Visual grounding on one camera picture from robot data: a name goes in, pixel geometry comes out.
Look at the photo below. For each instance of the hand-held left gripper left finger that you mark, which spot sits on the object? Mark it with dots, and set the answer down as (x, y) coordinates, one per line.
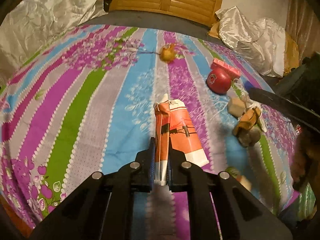
(151, 160)

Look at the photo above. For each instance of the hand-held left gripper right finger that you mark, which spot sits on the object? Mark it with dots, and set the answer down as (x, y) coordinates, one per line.
(180, 180)

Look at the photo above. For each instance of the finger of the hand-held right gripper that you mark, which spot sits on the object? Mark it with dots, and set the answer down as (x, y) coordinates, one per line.
(280, 102)

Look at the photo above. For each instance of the brown box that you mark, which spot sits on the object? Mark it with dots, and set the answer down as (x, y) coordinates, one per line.
(247, 120)

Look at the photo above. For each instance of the orange and white paper packet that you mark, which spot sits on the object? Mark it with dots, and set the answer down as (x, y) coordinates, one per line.
(175, 130)

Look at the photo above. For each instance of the dark grey jacket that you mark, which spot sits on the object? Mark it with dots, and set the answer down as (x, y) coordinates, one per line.
(297, 77)

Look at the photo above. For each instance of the tan blanket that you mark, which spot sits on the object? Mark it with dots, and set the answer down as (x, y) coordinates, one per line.
(291, 55)

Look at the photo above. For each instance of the small green orange toy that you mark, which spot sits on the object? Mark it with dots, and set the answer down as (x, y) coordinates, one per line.
(244, 183)

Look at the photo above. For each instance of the pink box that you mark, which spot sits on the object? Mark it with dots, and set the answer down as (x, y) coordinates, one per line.
(226, 66)

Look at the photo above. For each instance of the red apple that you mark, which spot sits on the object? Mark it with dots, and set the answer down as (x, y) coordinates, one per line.
(218, 81)

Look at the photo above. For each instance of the white satin cloth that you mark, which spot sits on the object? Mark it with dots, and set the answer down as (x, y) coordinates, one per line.
(252, 35)
(45, 17)

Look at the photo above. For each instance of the striped floral bedsheet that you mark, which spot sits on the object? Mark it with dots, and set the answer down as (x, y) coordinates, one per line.
(87, 105)

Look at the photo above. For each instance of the brown paper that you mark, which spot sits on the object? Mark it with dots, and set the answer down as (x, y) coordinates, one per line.
(215, 30)

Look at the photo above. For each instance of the yellow fruit wrapper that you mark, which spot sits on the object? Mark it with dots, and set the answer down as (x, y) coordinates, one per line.
(168, 53)

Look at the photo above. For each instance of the grey mattress sheet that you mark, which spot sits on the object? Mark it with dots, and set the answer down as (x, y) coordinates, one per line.
(150, 21)

